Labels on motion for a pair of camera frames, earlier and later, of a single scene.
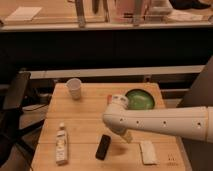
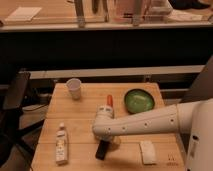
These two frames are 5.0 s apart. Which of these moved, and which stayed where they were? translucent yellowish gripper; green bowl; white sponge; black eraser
Moved: translucent yellowish gripper
Stayed: white sponge; black eraser; green bowl
